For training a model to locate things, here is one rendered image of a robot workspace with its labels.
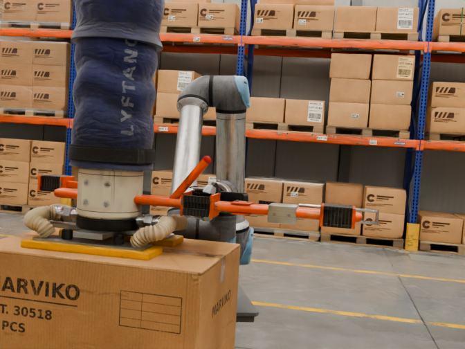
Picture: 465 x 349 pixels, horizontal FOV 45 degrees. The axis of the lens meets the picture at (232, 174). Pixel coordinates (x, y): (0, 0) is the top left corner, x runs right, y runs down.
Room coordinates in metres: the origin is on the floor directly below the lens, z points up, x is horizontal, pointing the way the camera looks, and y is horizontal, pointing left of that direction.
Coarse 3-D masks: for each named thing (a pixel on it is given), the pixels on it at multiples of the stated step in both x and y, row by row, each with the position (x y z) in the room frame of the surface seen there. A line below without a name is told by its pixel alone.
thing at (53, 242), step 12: (24, 240) 1.38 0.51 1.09; (36, 240) 1.38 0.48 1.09; (48, 240) 1.38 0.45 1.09; (60, 240) 1.37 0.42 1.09; (72, 240) 1.38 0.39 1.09; (84, 240) 1.39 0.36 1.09; (96, 240) 1.40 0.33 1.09; (108, 240) 1.41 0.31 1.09; (120, 240) 1.37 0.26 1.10; (72, 252) 1.35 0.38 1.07; (84, 252) 1.34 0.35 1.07; (96, 252) 1.34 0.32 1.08; (108, 252) 1.33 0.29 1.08; (120, 252) 1.32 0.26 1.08; (132, 252) 1.32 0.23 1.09; (144, 252) 1.32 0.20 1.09; (156, 252) 1.36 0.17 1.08
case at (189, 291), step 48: (0, 240) 1.45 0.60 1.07; (192, 240) 1.61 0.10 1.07; (0, 288) 1.33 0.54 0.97; (48, 288) 1.30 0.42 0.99; (96, 288) 1.28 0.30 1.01; (144, 288) 1.25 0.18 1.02; (192, 288) 1.22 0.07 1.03; (0, 336) 1.33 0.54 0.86; (48, 336) 1.30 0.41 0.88; (96, 336) 1.28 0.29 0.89; (144, 336) 1.25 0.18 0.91; (192, 336) 1.22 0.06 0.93
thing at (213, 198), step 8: (184, 200) 1.39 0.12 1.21; (192, 200) 1.39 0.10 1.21; (200, 200) 1.39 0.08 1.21; (208, 200) 1.38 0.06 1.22; (216, 200) 1.42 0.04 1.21; (184, 208) 1.39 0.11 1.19; (192, 208) 1.39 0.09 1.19; (200, 208) 1.39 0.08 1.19; (208, 208) 1.39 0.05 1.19; (200, 216) 1.39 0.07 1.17; (208, 216) 1.39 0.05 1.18
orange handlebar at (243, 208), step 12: (60, 192) 1.48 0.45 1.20; (72, 192) 1.48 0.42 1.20; (144, 204) 1.44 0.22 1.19; (156, 204) 1.43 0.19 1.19; (168, 204) 1.42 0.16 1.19; (180, 204) 1.42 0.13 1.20; (216, 204) 1.40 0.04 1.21; (228, 204) 1.39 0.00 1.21; (240, 204) 1.39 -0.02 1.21; (252, 204) 1.42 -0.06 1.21; (264, 204) 1.42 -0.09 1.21; (300, 216) 1.36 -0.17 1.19; (312, 216) 1.35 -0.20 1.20; (360, 216) 1.34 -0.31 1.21
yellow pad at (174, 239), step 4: (60, 232) 1.56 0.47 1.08; (128, 236) 1.52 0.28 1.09; (172, 236) 1.56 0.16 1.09; (176, 236) 1.57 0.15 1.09; (180, 236) 1.57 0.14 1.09; (128, 240) 1.52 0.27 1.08; (160, 240) 1.50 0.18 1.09; (164, 240) 1.50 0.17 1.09; (168, 240) 1.50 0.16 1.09; (172, 240) 1.50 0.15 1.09; (176, 240) 1.53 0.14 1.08; (180, 240) 1.56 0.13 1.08; (152, 244) 1.51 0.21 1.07; (156, 244) 1.51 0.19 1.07; (160, 244) 1.50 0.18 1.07; (164, 244) 1.50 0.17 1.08; (168, 244) 1.50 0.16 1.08; (172, 244) 1.50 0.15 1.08; (176, 244) 1.53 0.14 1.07
